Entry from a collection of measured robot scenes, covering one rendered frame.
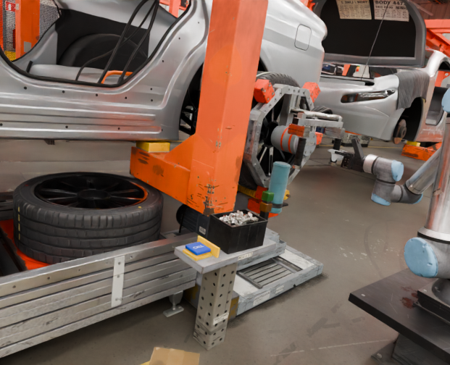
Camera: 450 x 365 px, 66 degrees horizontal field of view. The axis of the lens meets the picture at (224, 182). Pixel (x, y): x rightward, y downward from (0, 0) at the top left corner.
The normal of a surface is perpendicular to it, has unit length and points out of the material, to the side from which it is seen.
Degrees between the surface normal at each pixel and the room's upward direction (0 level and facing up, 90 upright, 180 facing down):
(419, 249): 95
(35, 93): 91
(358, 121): 105
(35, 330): 90
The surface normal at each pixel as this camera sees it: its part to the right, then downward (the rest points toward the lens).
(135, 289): 0.68, 0.29
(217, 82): -0.71, 0.08
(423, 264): -0.98, 0.00
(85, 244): 0.26, 0.29
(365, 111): -0.21, 0.22
